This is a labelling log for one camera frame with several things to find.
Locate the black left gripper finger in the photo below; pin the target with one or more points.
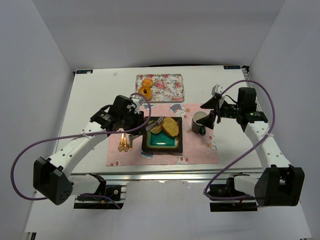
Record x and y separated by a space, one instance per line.
137 119
135 136

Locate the round orange bun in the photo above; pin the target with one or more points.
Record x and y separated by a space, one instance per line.
147 82

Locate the floral rectangular tray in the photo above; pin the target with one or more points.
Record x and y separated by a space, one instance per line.
165 88

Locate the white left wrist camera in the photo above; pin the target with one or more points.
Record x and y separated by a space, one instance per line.
138 100

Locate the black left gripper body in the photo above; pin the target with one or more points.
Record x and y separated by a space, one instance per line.
138 122

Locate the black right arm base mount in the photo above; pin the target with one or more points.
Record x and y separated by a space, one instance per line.
224 198

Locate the black green square plate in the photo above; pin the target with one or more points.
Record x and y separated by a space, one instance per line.
162 142

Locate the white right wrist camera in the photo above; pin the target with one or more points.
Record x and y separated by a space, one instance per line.
216 90

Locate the speckled bread slice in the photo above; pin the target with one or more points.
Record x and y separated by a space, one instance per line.
170 127

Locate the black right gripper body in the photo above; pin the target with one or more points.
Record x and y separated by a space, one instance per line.
217 112

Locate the green white mug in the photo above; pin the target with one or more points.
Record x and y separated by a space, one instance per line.
196 127

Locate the small pale muffin bread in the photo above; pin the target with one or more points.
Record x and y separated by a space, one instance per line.
156 130

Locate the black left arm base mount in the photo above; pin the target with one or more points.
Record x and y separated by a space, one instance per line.
113 199

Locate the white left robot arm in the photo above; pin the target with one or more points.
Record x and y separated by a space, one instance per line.
52 176

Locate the gold fork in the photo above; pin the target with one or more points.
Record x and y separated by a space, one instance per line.
122 142

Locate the gold knife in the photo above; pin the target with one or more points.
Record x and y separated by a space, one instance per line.
130 145

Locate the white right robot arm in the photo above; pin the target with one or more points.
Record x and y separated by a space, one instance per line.
280 183

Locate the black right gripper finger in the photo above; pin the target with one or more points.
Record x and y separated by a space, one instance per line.
210 104
207 121

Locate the ring donut bread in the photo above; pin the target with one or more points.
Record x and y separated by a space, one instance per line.
146 92

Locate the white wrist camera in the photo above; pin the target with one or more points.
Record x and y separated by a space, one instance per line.
138 100
216 90

